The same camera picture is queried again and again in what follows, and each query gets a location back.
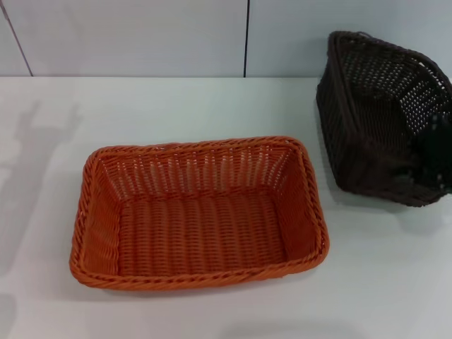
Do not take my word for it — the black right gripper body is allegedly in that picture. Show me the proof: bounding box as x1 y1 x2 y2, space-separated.
436 171 452 194

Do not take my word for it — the dark brown woven plastic basket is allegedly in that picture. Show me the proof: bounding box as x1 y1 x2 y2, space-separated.
315 30 452 208

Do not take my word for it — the orange woven plastic basket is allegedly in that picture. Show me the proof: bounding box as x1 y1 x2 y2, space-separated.
68 136 331 292

